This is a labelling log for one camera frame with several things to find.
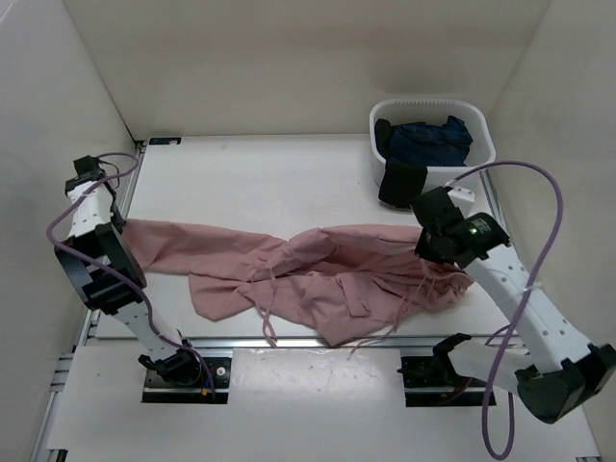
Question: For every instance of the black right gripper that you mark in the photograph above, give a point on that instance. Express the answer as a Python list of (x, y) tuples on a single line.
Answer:
[(423, 250)]

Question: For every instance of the pink trousers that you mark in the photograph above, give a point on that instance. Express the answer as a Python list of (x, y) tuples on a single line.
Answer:
[(345, 282)]

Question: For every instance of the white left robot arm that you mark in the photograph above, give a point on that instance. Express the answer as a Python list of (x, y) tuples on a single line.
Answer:
[(89, 245)]

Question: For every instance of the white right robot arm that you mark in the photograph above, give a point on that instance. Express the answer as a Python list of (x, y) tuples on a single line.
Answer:
[(562, 368)]

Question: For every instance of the dark blue trousers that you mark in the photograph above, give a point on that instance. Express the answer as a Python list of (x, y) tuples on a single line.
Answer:
[(446, 145)]

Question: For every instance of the black garment over basket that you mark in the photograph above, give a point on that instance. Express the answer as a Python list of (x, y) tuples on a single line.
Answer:
[(405, 170)]

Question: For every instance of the white plastic basket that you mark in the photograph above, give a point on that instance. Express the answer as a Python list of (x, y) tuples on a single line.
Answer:
[(434, 111)]

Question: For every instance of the white front cover board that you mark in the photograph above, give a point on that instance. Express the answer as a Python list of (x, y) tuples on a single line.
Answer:
[(283, 405)]

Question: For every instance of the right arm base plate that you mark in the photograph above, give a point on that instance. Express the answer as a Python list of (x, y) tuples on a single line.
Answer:
[(427, 385)]

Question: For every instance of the aluminium table frame rail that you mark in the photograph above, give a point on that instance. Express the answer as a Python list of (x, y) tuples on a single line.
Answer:
[(274, 185)]

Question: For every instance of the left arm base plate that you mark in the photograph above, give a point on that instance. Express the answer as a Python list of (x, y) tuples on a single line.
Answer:
[(181, 379)]

